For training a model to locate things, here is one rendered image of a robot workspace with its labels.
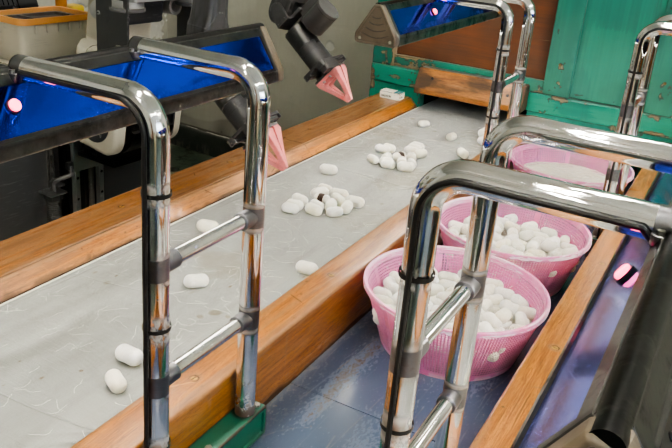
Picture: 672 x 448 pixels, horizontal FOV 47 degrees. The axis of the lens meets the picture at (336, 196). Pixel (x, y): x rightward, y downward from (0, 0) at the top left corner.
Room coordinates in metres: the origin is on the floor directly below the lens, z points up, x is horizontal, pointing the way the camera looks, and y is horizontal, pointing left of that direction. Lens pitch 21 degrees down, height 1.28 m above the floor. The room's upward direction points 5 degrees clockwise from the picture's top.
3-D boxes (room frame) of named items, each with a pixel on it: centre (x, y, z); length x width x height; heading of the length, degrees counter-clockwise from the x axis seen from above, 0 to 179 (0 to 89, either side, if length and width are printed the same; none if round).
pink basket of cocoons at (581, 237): (1.25, -0.31, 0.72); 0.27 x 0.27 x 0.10
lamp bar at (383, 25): (1.62, -0.18, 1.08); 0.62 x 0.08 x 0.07; 153
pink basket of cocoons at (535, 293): (1.00, -0.18, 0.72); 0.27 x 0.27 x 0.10
